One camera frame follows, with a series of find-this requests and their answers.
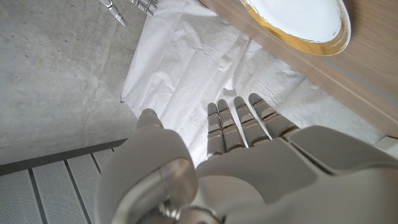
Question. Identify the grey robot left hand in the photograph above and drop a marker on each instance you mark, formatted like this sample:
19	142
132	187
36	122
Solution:
264	180

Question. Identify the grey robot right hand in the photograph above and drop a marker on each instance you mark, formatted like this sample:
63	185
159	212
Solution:
146	5

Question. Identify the white paper plate gold rim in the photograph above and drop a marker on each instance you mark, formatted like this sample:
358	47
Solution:
298	18

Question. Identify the white curtain backdrop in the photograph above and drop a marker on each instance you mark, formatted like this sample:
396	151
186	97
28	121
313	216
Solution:
186	68

